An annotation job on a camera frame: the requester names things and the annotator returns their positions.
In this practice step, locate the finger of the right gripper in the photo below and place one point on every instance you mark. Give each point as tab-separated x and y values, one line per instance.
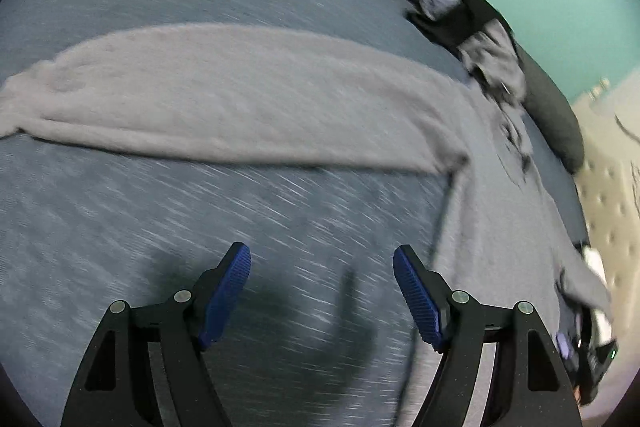
564	345

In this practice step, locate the grey knit sweater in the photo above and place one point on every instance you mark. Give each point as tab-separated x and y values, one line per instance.
260	97

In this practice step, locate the white folded garment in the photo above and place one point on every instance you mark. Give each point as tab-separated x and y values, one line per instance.
597	286

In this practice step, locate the cream tufted headboard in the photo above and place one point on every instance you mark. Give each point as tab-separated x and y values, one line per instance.
608	188

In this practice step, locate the blue patterned bed sheet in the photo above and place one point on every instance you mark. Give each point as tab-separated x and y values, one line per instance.
322	337

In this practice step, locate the black garment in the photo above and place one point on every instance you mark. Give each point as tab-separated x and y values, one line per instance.
466	19

